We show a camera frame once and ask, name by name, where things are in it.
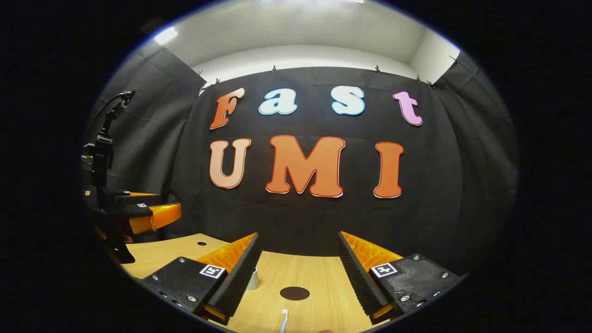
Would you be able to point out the light blue cup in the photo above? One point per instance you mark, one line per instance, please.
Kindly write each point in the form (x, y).
(252, 281)

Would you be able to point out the ceiling light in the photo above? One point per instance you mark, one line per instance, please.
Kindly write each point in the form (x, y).
(165, 35)

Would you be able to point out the dark round coaster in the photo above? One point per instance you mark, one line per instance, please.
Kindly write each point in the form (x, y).
(294, 293)

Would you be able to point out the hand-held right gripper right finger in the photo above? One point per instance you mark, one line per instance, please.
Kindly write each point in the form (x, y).
(358, 277)

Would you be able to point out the white toothbrush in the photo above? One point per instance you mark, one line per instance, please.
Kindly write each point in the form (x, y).
(284, 321)

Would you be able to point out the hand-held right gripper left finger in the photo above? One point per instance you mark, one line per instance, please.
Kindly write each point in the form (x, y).
(240, 273)

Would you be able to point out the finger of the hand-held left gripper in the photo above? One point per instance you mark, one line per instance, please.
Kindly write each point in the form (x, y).
(159, 216)
(138, 199)

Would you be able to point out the wooden desktop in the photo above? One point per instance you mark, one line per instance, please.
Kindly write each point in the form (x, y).
(310, 277)

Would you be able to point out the black backdrop cloth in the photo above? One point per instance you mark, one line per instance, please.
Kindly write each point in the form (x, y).
(305, 222)

